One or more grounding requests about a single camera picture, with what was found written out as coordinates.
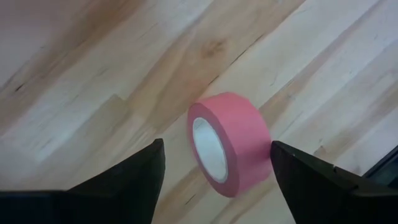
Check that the black metal table frame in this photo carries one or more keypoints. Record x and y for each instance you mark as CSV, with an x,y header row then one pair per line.
x,y
387,174

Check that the pink tape roll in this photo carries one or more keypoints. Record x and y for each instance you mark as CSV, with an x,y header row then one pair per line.
x,y
245,130

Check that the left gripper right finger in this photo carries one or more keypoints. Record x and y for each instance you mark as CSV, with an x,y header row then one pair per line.
x,y
311,193

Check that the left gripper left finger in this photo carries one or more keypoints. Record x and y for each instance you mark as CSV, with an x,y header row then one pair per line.
x,y
130,186

